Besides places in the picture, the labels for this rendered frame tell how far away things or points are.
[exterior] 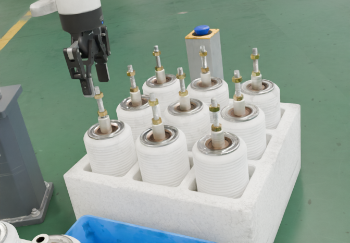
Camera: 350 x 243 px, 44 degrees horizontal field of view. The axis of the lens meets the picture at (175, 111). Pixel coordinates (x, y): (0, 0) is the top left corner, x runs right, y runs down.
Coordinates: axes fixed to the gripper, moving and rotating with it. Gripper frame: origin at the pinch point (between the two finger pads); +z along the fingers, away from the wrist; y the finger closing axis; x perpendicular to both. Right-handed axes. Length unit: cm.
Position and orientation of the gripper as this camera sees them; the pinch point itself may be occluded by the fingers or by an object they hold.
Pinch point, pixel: (96, 82)
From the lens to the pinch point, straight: 84.4
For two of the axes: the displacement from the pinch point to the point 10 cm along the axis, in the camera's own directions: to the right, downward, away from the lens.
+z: 1.2, 8.9, 4.5
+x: -9.6, -0.1, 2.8
